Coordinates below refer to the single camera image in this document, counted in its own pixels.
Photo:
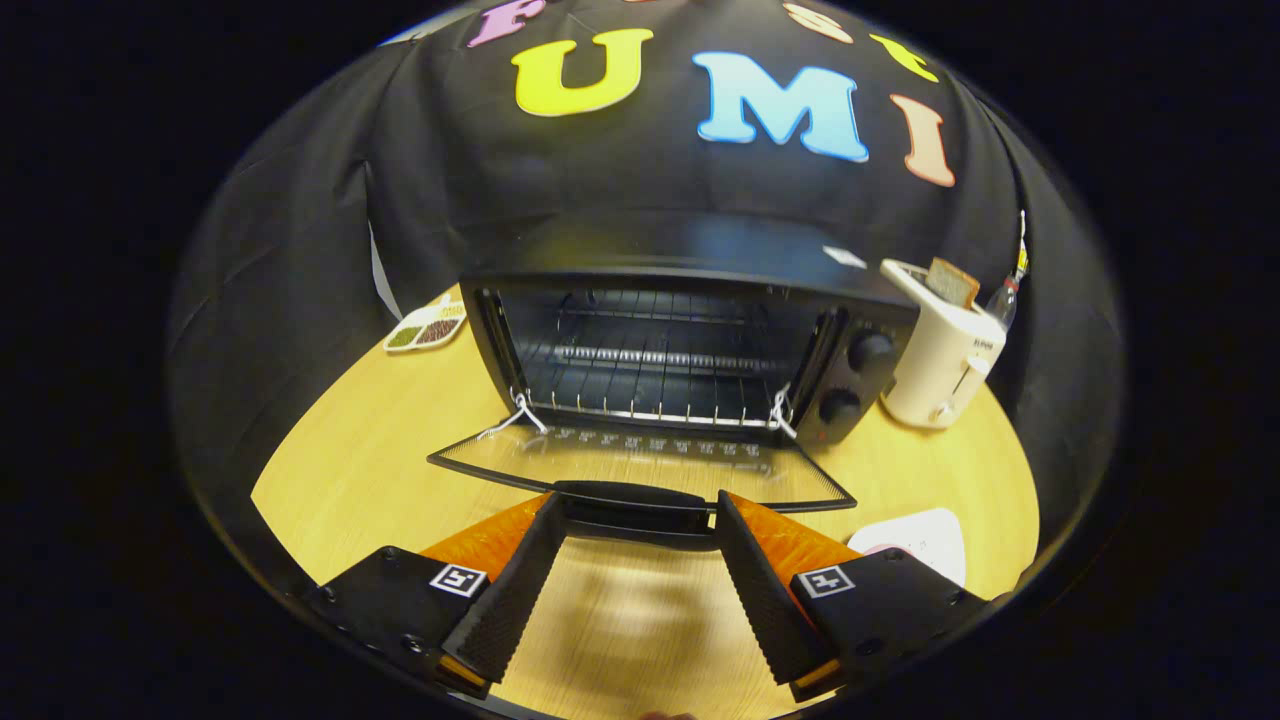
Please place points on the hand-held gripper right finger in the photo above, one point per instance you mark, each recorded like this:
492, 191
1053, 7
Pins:
765, 600

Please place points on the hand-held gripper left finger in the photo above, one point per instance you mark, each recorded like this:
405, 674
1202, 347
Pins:
510, 600

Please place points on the pink ham slice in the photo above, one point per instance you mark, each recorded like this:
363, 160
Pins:
880, 549

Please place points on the white square plate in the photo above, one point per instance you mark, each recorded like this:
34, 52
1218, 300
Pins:
925, 535

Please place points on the black toaster oven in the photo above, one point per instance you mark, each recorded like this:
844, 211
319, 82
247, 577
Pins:
860, 320

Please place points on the white toaster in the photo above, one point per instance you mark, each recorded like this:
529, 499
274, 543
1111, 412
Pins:
935, 370

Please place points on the white divided bean dish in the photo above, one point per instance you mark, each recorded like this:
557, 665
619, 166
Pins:
425, 328

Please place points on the brown bread slice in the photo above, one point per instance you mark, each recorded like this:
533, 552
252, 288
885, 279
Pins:
952, 282

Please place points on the clear plastic water bottle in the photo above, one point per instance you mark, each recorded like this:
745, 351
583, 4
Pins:
1003, 300

